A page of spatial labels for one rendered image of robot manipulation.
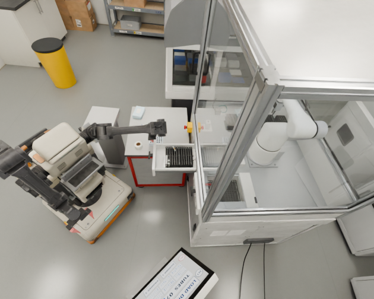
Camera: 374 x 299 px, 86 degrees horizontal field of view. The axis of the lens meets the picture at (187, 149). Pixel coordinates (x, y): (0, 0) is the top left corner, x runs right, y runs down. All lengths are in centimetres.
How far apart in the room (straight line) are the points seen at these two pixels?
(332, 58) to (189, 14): 127
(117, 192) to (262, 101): 189
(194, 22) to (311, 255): 251
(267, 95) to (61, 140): 107
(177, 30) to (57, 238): 226
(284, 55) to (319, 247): 237
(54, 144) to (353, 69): 128
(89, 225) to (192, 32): 191
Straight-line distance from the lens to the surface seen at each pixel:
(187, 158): 165
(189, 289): 109
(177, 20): 183
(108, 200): 220
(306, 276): 263
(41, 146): 126
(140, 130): 120
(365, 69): 77
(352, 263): 296
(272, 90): 50
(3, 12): 440
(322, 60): 72
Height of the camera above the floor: 224
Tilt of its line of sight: 54 degrees down
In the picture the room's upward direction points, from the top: 7 degrees clockwise
